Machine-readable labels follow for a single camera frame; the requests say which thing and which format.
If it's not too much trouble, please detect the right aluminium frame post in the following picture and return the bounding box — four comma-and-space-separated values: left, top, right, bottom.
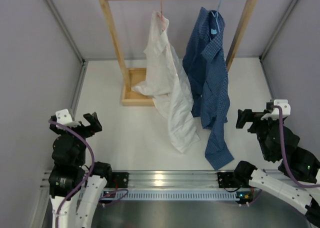
260, 0, 310, 115

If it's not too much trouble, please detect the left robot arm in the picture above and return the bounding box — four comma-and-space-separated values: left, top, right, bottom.
48, 109, 113, 228

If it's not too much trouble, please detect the pink wire hanger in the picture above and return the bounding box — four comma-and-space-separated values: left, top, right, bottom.
160, 0, 170, 33

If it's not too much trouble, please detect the wooden clothes rack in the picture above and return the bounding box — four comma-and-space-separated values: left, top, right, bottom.
99, 0, 258, 107

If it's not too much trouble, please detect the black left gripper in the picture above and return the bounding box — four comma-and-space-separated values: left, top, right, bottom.
50, 111, 102, 165

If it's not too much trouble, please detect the left aluminium frame post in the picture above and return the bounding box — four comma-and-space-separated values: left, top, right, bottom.
44, 0, 88, 114

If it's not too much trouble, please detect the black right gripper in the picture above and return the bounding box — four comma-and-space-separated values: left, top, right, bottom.
235, 109, 283, 161

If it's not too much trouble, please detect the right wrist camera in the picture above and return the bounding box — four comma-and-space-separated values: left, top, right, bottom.
260, 99, 291, 121

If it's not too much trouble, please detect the aluminium mounting rail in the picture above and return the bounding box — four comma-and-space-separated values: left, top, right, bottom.
40, 169, 311, 190

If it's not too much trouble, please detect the white shirt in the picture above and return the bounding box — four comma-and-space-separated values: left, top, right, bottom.
131, 11, 199, 153

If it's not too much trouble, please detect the slotted cable duct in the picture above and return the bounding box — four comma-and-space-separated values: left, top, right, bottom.
99, 190, 251, 201

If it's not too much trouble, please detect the blue wire hanger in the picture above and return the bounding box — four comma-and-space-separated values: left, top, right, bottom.
210, 0, 222, 35

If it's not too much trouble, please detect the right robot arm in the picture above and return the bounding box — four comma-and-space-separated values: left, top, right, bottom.
232, 104, 320, 227

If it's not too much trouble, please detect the blue checkered shirt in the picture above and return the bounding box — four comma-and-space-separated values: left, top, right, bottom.
182, 7, 234, 170

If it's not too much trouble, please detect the aluminium frame post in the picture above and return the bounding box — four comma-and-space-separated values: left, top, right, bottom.
260, 0, 310, 115
44, 0, 88, 114

